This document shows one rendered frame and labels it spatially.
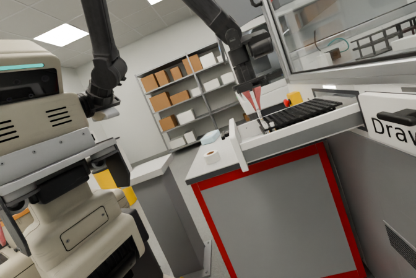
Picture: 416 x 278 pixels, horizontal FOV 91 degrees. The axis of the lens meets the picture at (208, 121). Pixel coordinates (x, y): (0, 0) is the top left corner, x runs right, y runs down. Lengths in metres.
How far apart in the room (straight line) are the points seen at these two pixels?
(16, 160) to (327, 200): 1.01
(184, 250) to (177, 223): 0.20
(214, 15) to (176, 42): 4.54
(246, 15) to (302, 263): 1.42
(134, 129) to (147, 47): 2.03
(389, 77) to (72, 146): 0.75
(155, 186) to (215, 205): 0.51
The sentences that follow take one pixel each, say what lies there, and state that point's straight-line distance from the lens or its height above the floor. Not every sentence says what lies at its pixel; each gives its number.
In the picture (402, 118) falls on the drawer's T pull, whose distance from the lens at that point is 0.44.
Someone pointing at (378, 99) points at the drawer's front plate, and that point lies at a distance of 0.54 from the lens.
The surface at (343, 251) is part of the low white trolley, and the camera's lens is 1.16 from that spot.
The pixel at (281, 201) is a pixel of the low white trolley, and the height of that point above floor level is 0.53.
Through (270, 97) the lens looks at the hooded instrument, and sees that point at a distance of 1.51.
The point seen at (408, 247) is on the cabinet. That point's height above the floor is 0.50.
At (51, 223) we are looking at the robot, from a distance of 0.72.
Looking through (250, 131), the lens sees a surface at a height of 0.86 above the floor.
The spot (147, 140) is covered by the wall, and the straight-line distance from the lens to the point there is 5.39.
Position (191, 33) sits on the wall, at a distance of 5.12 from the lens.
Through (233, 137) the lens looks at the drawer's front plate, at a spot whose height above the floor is 0.93.
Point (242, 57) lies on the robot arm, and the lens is 0.63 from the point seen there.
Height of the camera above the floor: 1.06
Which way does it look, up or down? 8 degrees down
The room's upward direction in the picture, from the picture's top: 22 degrees counter-clockwise
